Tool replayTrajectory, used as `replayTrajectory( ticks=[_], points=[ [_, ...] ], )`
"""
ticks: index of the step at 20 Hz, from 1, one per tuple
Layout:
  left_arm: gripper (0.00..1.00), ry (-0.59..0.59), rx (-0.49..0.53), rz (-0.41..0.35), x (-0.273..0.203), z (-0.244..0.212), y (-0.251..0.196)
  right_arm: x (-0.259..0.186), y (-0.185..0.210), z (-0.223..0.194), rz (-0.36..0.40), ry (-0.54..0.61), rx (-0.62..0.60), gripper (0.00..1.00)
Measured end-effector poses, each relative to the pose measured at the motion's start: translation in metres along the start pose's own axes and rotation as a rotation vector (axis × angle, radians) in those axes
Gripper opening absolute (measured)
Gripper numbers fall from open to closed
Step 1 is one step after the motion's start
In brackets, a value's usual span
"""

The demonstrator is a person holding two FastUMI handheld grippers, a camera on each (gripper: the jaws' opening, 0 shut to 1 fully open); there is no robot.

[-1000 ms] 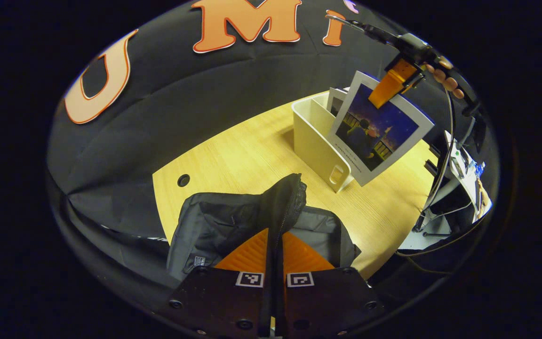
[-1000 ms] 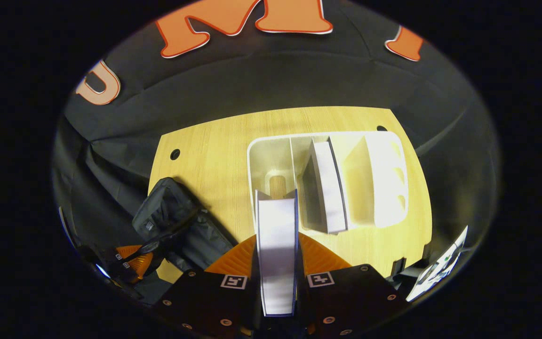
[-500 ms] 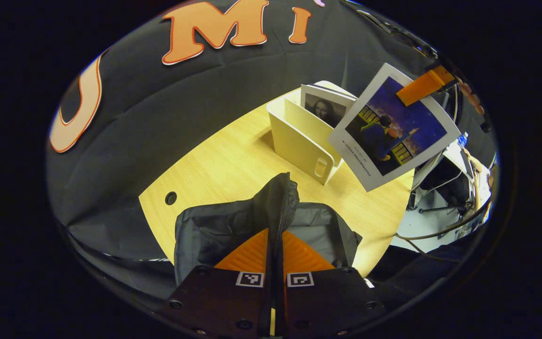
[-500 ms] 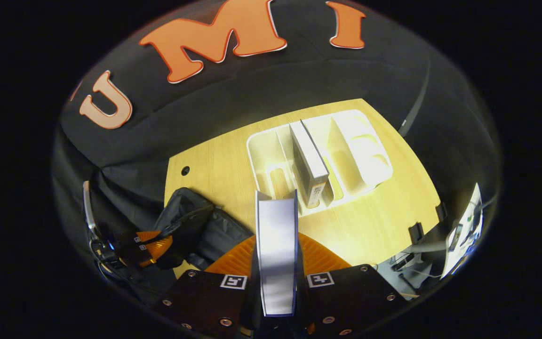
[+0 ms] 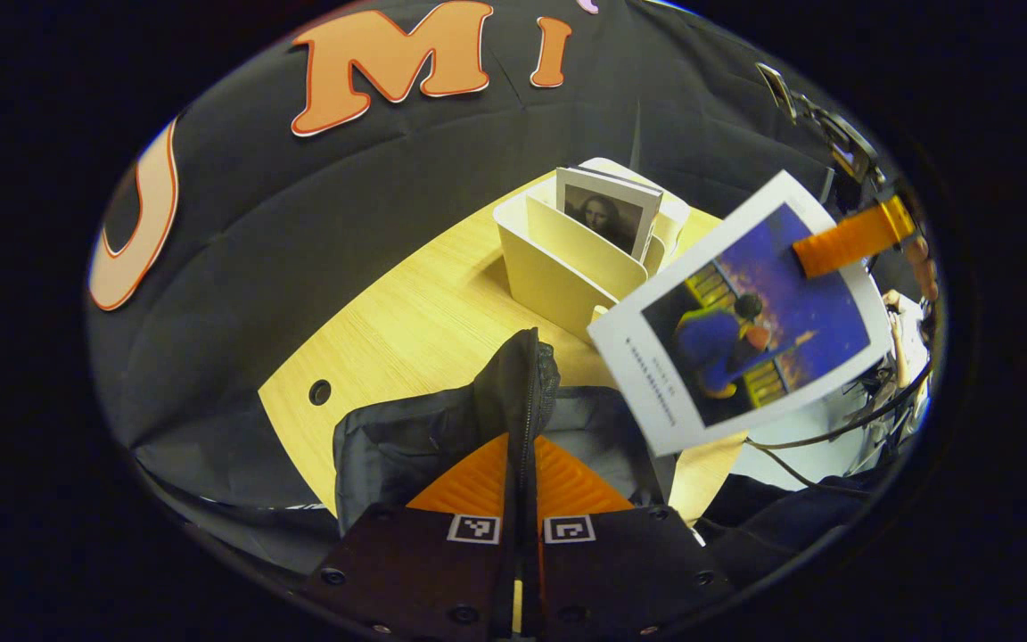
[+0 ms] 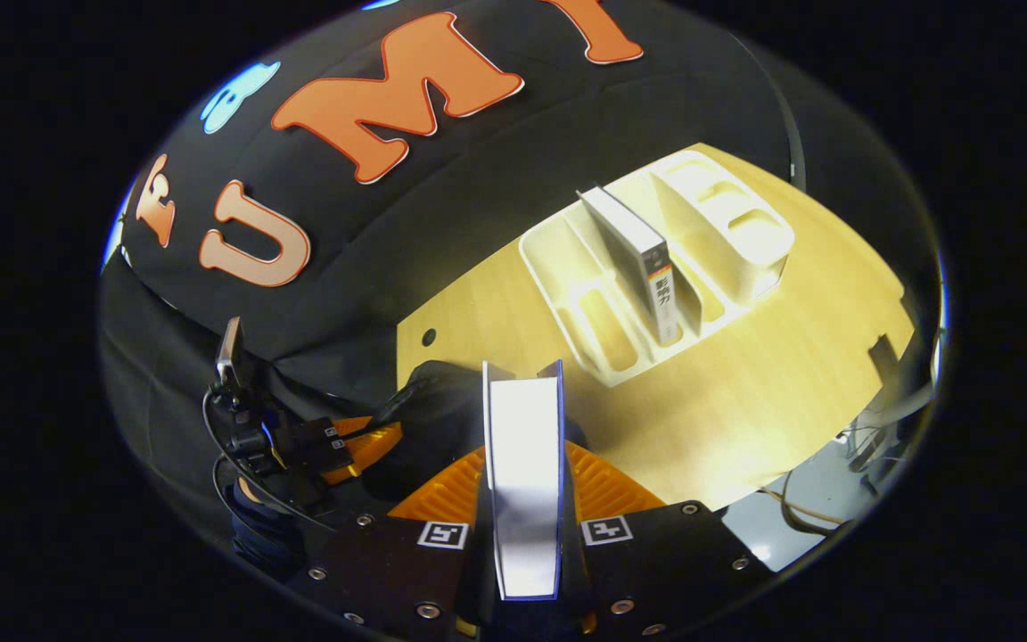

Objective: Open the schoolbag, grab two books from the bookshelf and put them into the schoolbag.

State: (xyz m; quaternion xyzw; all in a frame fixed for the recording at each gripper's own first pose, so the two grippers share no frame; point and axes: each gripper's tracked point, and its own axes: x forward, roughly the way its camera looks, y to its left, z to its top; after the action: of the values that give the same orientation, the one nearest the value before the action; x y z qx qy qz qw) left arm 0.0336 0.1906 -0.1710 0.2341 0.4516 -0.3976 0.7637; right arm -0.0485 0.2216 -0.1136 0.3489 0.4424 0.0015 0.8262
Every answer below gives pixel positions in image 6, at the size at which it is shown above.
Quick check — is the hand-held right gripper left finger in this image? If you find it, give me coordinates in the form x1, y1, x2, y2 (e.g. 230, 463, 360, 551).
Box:
286, 444, 489, 638

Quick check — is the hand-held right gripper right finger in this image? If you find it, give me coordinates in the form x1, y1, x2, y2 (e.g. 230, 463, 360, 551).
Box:
563, 440, 779, 639

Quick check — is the black schoolbag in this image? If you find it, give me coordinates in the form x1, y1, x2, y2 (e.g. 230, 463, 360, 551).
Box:
360, 358, 587, 502

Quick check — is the blue cover book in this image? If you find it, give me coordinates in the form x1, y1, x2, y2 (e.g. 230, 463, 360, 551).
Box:
481, 359, 566, 603

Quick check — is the grey cover book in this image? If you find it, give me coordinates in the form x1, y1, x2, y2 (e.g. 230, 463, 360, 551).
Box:
576, 185, 686, 347

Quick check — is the white plastic bookshelf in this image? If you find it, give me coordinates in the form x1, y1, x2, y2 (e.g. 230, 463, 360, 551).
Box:
518, 149, 797, 389

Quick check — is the thin grey strip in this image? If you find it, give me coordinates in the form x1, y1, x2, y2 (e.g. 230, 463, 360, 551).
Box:
727, 34, 809, 190

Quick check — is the brown floor cable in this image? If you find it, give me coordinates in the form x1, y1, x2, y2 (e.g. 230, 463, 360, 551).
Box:
759, 486, 849, 529

